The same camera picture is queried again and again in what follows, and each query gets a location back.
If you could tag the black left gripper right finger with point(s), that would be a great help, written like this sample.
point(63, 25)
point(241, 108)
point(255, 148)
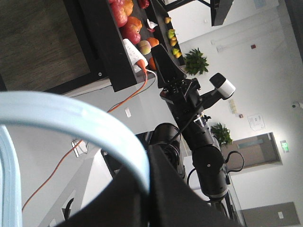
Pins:
point(173, 203)

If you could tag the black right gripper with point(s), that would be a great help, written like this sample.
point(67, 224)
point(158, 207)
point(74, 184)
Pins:
point(182, 98)

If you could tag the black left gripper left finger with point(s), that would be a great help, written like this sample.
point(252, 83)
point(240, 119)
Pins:
point(120, 204)

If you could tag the light blue plastic basket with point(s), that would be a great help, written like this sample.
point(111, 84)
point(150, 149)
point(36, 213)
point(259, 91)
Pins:
point(42, 126)

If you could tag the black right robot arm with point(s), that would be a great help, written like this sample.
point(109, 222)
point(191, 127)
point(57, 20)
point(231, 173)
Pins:
point(206, 154)

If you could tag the green potted plant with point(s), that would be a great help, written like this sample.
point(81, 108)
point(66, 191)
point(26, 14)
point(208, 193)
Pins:
point(196, 62)
point(222, 134)

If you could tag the white power strip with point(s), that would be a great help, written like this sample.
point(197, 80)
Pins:
point(134, 55)

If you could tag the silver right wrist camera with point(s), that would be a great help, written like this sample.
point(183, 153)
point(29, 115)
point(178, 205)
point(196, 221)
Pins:
point(222, 85)

